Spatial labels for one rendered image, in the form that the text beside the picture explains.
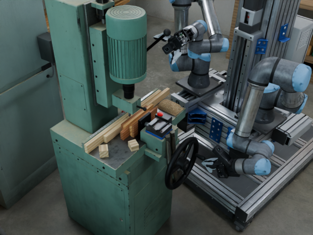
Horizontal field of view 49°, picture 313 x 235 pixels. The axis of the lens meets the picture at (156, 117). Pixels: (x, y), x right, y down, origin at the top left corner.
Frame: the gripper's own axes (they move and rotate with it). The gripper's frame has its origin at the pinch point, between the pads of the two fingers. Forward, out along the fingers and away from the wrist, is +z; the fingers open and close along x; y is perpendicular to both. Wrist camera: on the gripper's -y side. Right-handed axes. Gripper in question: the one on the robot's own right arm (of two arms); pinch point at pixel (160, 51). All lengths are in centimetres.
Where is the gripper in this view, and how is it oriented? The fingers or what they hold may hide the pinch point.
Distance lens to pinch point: 163.5
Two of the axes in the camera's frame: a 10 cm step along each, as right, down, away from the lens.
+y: 5.8, -3.0, -7.6
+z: -5.9, 4.9, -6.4
